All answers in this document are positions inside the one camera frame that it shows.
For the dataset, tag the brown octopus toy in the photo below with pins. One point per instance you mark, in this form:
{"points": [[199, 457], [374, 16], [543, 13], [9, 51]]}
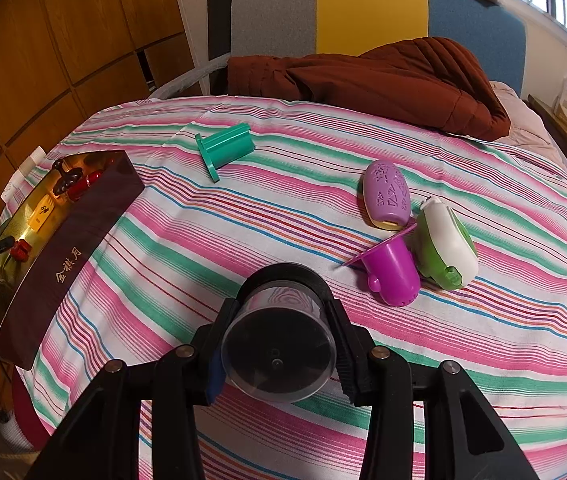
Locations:
{"points": [[68, 177]]}

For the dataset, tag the striped pink green blanket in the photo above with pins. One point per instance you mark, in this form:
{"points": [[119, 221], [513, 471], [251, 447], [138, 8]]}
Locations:
{"points": [[313, 200]]}

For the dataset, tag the magenta strainer cup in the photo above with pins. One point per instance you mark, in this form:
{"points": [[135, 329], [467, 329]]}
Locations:
{"points": [[393, 270]]}

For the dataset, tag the pale pink quilt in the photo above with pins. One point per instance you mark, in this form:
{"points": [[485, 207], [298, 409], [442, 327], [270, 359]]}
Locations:
{"points": [[523, 125]]}

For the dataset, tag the red bed base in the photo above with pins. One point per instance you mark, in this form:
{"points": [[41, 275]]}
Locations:
{"points": [[33, 410]]}

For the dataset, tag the wooden wardrobe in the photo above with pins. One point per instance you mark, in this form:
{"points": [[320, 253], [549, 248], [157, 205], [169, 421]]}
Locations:
{"points": [[63, 35]]}

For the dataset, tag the gold tin box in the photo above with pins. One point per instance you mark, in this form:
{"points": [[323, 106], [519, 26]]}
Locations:
{"points": [[63, 260]]}

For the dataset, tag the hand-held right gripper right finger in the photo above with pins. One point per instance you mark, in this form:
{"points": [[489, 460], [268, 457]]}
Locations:
{"points": [[351, 365]]}

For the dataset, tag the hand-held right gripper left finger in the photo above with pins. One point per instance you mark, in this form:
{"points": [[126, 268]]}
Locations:
{"points": [[216, 380]]}

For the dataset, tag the brown quilted blanket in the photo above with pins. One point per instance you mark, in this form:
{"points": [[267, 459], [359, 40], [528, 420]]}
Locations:
{"points": [[363, 80]]}

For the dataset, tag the grey yellow blue headboard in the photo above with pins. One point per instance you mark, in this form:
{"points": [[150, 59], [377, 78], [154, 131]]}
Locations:
{"points": [[363, 10]]}

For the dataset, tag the transparent grey plastic cup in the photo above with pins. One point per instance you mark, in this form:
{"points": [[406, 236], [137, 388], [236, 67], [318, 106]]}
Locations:
{"points": [[278, 355]]}

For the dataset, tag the wooden bedside shelf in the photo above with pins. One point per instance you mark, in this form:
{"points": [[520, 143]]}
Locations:
{"points": [[553, 120]]}

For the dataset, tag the green white tape dispenser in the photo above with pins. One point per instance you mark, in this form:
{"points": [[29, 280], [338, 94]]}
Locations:
{"points": [[446, 242]]}

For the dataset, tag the purple oval case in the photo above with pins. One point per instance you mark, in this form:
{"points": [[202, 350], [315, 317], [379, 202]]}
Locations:
{"points": [[386, 192]]}

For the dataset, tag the plastic wrapped bed rail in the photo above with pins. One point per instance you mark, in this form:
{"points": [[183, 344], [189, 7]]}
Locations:
{"points": [[188, 80]]}

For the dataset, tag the red puzzle piece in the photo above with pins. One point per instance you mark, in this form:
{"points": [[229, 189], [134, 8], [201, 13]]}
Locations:
{"points": [[20, 251]]}

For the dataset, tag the green plastic funnel toy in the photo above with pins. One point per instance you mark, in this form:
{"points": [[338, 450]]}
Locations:
{"points": [[228, 147]]}

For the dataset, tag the red metal cylinder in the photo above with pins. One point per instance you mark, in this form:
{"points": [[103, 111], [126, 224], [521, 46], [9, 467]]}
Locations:
{"points": [[85, 187]]}

